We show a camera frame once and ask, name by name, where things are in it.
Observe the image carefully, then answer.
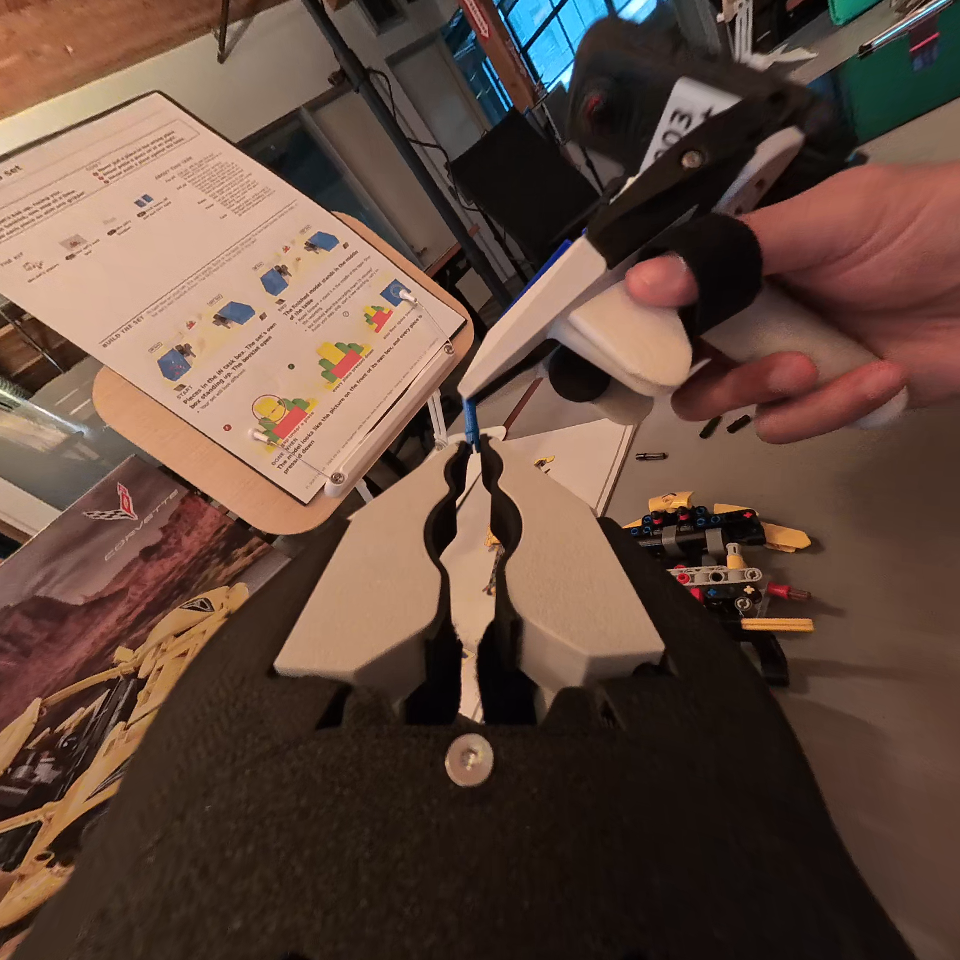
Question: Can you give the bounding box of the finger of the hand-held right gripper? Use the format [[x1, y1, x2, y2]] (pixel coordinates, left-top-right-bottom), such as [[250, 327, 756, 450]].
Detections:
[[457, 238, 610, 399]]

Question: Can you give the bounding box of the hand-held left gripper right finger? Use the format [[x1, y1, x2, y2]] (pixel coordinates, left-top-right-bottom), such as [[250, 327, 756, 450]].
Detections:
[[478, 436, 667, 708]]

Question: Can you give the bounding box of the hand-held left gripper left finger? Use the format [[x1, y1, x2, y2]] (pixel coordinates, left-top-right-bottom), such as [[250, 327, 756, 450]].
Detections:
[[273, 441, 474, 712]]

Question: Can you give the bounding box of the small black yellow toy subassembly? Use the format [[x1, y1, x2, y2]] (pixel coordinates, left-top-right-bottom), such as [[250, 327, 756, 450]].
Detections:
[[622, 489, 813, 560]]

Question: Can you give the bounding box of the partly built yellow toy car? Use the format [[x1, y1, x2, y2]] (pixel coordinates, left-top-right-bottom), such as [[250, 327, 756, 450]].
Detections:
[[666, 558, 816, 689]]

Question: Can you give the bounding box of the grey desk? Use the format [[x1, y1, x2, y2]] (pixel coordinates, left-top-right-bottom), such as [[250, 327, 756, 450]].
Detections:
[[450, 105, 960, 960]]

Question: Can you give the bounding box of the person's right hand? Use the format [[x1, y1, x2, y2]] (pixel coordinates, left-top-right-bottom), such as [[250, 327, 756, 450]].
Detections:
[[624, 159, 960, 446]]

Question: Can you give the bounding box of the open instruction booklet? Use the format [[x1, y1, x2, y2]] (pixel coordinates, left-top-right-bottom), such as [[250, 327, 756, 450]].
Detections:
[[441, 420, 640, 721]]

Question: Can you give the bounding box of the toy car box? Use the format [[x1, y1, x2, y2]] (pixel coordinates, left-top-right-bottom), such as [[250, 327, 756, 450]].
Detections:
[[0, 453, 295, 960]]

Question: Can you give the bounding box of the green bin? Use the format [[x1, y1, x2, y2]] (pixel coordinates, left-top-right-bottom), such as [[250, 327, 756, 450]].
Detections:
[[825, 0, 960, 144]]

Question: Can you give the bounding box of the printed instruction sheet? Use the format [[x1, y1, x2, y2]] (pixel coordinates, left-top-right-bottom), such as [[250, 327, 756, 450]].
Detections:
[[0, 90, 468, 505]]

